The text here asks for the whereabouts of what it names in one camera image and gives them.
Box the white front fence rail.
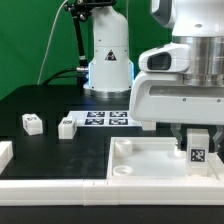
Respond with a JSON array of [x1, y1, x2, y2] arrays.
[[0, 180, 224, 206]]

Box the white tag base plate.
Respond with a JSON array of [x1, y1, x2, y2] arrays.
[[67, 110, 141, 127]]

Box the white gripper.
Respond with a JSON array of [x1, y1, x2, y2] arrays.
[[129, 43, 224, 152]]

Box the black thick cable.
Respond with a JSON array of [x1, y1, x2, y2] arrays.
[[42, 67, 88, 87]]

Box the white left fence piece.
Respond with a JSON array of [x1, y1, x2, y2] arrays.
[[0, 141, 13, 174]]

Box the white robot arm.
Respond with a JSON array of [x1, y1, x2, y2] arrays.
[[84, 0, 224, 149]]

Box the white thin cable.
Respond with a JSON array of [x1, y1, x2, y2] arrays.
[[37, 0, 69, 85]]

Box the white square tabletop part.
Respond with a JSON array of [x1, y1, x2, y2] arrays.
[[107, 137, 224, 181]]

